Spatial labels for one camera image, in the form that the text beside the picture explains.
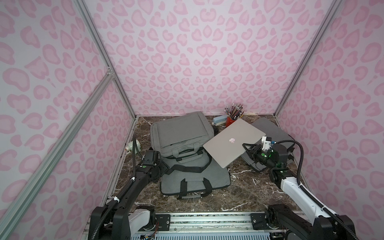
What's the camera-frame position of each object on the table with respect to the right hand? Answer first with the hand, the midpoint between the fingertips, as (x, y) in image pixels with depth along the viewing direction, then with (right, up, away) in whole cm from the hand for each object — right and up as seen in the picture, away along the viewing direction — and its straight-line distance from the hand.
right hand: (243, 145), depth 79 cm
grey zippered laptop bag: (-35, +4, +18) cm, 39 cm away
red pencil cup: (-2, +13, +25) cm, 28 cm away
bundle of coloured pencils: (+2, +20, +25) cm, 32 cm away
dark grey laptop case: (+32, +3, +25) cm, 40 cm away
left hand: (-43, -14, +8) cm, 46 cm away
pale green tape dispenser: (-66, -3, +13) cm, 67 cm away
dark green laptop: (-6, -2, +11) cm, 12 cm away
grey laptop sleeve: (-27, -18, +7) cm, 33 cm away
